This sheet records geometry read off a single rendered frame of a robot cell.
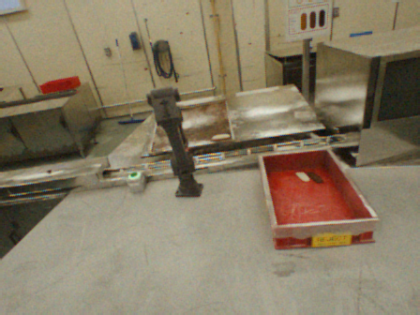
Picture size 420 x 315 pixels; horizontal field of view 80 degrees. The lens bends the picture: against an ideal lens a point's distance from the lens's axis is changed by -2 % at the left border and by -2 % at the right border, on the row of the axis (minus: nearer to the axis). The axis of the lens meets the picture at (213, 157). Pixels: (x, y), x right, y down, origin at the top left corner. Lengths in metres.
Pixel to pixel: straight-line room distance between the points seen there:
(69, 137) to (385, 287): 3.79
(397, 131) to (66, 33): 5.09
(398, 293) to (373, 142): 0.64
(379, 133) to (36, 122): 3.87
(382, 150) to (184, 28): 4.10
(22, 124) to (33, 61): 1.87
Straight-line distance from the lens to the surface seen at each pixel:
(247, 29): 4.64
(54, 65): 5.68
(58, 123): 4.00
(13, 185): 1.70
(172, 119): 0.84
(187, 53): 4.94
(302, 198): 1.10
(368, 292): 0.87
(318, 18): 2.08
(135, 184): 1.30
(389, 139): 1.33
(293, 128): 1.52
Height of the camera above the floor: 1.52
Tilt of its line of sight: 29 degrees down
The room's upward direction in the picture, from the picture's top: 10 degrees counter-clockwise
